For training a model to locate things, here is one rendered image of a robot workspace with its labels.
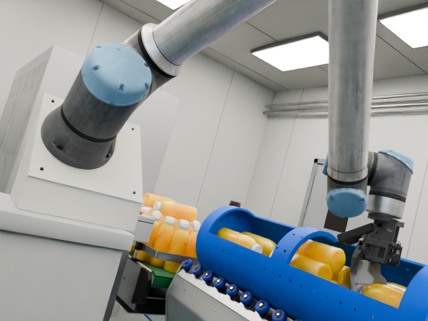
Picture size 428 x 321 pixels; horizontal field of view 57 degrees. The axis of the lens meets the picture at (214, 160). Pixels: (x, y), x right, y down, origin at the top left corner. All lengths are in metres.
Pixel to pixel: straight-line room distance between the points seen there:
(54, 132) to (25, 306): 0.39
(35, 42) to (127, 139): 4.52
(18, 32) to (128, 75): 4.75
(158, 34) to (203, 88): 5.42
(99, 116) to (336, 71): 0.52
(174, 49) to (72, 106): 0.28
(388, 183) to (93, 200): 0.74
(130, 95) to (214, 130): 5.64
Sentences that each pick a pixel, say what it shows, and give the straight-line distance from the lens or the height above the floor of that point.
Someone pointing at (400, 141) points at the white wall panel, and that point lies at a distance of 5.37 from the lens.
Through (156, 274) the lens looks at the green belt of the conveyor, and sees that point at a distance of 1.66.
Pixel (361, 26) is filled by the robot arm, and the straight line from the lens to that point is 0.80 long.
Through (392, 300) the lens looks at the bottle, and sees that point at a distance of 1.06.
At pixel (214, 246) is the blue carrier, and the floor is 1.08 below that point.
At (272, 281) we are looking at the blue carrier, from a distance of 1.23.
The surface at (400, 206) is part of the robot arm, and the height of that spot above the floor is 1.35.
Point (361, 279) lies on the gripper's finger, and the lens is 1.10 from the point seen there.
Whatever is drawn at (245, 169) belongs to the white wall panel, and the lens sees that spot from 6.92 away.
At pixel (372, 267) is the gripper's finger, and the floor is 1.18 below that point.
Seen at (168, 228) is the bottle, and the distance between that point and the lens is 1.74.
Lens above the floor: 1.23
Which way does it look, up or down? 6 degrees up
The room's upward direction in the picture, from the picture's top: 16 degrees clockwise
